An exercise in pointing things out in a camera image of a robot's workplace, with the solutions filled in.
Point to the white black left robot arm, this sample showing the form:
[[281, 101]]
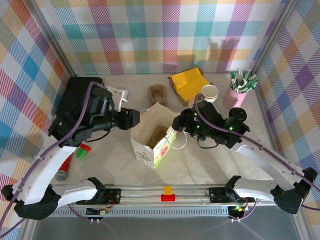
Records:
[[42, 170]]

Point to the small green red container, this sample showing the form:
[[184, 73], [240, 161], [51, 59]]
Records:
[[83, 152]]

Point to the black flat case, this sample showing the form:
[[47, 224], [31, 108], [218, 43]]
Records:
[[72, 92]]

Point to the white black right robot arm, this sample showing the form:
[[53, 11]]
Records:
[[262, 162]]

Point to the yellow paper napkin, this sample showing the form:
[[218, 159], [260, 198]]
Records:
[[187, 82]]

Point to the green white wrapped straw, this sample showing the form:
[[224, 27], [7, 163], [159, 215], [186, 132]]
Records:
[[249, 76], [232, 79], [252, 81], [239, 75]]

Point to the red spray can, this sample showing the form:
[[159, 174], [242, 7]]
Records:
[[64, 167]]

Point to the white paper coffee cup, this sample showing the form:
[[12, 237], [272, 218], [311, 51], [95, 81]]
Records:
[[209, 91]]

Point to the brown pulp cup carrier stack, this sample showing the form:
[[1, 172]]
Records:
[[157, 93]]

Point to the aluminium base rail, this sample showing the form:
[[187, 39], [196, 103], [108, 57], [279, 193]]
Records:
[[195, 193]]

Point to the small green circuit board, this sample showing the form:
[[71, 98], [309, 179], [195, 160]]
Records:
[[237, 209], [98, 211]]

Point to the brown cardboard napkin holder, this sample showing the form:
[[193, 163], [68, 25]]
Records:
[[186, 102]]

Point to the red plastic block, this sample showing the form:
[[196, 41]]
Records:
[[168, 198]]

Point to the pink cup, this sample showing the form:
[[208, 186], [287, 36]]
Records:
[[233, 100]]

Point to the aluminium frame post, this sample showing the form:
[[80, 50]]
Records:
[[272, 37], [53, 37]]

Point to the yellow plastic block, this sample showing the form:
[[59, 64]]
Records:
[[168, 190]]

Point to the white green printed paper bag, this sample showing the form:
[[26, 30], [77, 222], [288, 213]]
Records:
[[145, 152]]

